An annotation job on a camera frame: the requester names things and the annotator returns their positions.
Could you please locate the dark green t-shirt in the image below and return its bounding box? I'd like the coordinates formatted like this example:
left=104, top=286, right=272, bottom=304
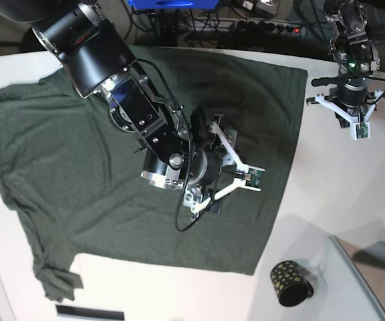
left=0, top=46, right=307, bottom=301

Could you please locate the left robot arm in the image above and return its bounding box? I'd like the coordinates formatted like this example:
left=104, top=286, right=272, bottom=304
left=311, top=1, right=385, bottom=123

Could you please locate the blue box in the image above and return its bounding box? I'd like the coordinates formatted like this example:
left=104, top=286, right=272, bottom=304
left=127, top=0, right=219, bottom=10

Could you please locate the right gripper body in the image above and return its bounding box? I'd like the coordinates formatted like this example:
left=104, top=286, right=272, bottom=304
left=183, top=108, right=249, bottom=214

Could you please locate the grey tray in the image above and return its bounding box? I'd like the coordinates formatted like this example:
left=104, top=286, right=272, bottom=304
left=328, top=235, right=385, bottom=321

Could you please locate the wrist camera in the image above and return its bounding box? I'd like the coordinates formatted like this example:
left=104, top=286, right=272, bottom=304
left=243, top=166, right=265, bottom=192
left=350, top=122, right=371, bottom=140

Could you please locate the white power strip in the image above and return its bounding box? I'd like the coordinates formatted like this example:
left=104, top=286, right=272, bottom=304
left=185, top=17, right=308, bottom=37

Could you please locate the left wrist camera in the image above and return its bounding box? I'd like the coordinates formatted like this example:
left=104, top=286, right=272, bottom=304
left=350, top=122, right=371, bottom=140

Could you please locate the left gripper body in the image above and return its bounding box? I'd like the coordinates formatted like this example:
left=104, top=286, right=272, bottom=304
left=306, top=82, right=385, bottom=126

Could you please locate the black mug with gold dots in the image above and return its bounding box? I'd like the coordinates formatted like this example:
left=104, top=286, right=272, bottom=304
left=270, top=260, right=314, bottom=308

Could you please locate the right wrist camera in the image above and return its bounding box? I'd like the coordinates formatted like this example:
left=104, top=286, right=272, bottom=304
left=243, top=166, right=265, bottom=192

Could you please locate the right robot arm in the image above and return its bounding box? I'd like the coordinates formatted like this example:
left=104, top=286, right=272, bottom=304
left=0, top=1, right=253, bottom=221

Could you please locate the white slotted plate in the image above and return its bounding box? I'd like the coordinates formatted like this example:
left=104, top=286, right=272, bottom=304
left=55, top=305, right=125, bottom=321

